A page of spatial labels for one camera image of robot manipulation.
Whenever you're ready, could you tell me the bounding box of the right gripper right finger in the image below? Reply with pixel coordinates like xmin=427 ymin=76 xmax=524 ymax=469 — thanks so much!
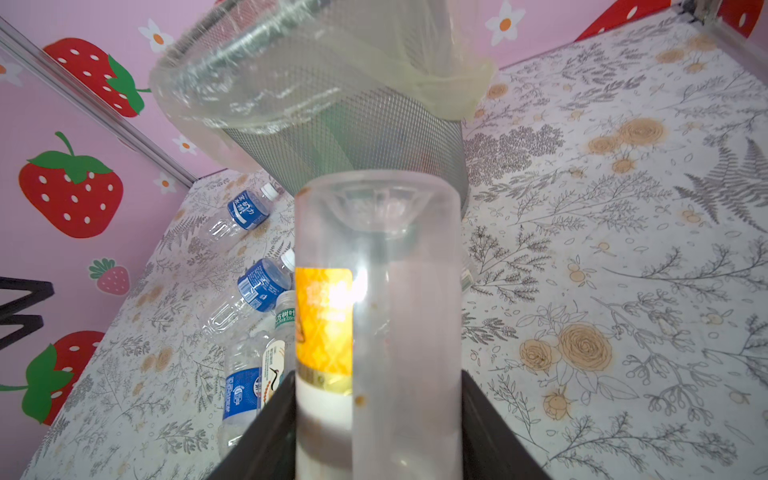
xmin=461 ymin=370 xmax=549 ymax=480

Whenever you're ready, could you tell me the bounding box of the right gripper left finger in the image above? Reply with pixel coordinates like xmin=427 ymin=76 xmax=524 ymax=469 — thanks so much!
xmin=207 ymin=371 xmax=297 ymax=480

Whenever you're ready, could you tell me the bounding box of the far clear bottle blue label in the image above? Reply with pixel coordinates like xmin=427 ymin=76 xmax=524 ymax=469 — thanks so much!
xmin=205 ymin=182 xmax=282 ymax=242

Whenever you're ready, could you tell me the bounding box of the clear bottle blue label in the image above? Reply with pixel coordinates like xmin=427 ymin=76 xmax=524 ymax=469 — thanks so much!
xmin=205 ymin=182 xmax=282 ymax=242
xmin=201 ymin=249 xmax=295 ymax=345

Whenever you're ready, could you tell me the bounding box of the small bottle blue label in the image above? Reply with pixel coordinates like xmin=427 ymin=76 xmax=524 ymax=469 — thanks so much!
xmin=218 ymin=332 xmax=268 ymax=458

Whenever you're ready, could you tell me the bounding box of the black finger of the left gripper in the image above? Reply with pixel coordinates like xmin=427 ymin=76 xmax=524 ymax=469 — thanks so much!
xmin=0 ymin=277 xmax=54 ymax=350

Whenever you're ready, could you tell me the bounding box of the clear bottle green cap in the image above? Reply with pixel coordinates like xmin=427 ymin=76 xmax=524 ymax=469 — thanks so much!
xmin=261 ymin=290 xmax=297 ymax=406

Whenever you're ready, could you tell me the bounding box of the clear bottle yellow cap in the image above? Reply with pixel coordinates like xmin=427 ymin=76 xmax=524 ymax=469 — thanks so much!
xmin=295 ymin=170 xmax=463 ymax=479

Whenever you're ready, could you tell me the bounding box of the mesh waste bin with liner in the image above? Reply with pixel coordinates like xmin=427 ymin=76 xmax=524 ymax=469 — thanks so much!
xmin=149 ymin=1 xmax=496 ymax=197

